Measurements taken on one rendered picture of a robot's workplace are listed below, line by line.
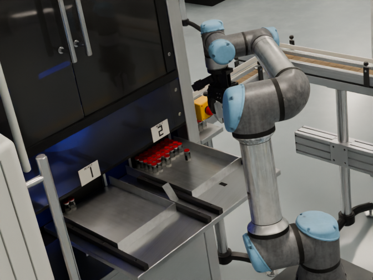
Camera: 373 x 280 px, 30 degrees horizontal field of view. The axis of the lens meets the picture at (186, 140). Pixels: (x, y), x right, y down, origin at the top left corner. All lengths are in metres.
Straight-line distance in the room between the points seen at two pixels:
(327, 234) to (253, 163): 0.29
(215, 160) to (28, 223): 1.16
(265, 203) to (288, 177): 2.22
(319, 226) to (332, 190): 2.02
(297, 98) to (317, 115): 2.96
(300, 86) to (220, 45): 0.39
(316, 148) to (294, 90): 1.60
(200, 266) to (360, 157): 0.89
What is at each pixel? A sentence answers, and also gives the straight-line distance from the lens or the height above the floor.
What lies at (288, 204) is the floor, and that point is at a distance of 3.87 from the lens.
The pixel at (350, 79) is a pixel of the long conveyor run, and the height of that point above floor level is 0.90.
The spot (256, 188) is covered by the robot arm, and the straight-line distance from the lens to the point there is 1.87.
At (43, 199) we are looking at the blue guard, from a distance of 2.29.
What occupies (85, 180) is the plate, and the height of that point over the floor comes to 1.00.
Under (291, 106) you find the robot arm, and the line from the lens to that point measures 1.81.
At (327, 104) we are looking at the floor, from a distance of 4.91.
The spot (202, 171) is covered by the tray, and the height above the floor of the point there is 0.88.
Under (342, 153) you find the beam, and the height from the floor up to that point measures 0.51.
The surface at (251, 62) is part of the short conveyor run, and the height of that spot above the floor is 0.96.
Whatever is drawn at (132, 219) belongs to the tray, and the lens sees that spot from 2.34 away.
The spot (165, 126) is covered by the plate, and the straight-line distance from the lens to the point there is 2.57.
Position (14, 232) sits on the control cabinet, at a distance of 1.55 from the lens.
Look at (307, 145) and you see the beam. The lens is 3.41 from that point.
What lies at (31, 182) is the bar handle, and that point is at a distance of 1.54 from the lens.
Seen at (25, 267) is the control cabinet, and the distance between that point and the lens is 1.61.
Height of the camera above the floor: 2.17
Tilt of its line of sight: 28 degrees down
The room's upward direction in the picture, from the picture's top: 9 degrees counter-clockwise
